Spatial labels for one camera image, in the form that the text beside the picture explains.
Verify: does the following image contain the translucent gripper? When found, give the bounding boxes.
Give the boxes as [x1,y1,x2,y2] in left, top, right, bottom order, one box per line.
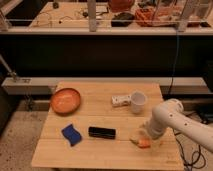
[138,122,162,142]

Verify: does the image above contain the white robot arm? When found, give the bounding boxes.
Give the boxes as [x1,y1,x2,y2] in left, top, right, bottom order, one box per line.
[137,99,213,153]

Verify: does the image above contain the white ceramic cup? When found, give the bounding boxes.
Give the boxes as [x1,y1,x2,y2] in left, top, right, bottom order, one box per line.
[130,92,147,114]

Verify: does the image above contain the white plastic object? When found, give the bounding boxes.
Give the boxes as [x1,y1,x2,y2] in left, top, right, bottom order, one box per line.
[111,95,130,107]

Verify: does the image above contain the black rectangular eraser block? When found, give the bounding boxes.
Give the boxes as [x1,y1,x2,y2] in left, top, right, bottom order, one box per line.
[88,127,116,139]

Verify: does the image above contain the blue sponge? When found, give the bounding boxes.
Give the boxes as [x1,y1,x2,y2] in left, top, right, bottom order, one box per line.
[62,124,82,146]

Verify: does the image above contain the orange wooden bowl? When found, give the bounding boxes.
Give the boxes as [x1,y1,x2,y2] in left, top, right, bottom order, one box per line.
[50,88,81,115]

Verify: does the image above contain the orange plastic crate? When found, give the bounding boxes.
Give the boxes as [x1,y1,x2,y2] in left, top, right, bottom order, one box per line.
[134,7,201,28]

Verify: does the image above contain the black pouch on shelf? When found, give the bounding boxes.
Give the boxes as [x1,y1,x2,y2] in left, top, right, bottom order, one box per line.
[111,12,134,27]

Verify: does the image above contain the black floor cables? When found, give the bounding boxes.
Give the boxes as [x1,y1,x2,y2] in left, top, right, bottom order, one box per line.
[173,109,213,171]

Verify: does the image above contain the white vertical post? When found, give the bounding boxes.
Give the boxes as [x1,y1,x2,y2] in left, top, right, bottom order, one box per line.
[87,0,97,32]

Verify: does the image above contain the metal clamp bracket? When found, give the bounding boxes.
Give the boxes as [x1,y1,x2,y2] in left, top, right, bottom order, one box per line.
[0,54,31,84]

